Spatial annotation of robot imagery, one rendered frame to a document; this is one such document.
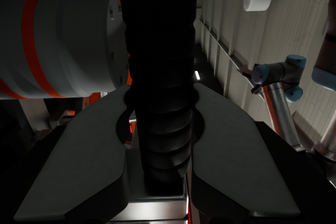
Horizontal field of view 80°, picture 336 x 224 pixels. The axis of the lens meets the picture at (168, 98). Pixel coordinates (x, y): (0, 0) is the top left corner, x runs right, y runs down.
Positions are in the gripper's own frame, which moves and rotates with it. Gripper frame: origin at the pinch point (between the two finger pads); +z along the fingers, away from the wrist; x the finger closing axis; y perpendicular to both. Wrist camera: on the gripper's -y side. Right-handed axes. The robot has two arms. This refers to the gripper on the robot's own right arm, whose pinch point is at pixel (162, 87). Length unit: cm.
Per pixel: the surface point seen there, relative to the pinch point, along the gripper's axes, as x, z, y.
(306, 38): 305, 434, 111
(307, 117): 323, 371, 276
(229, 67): 313, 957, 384
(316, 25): 305, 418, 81
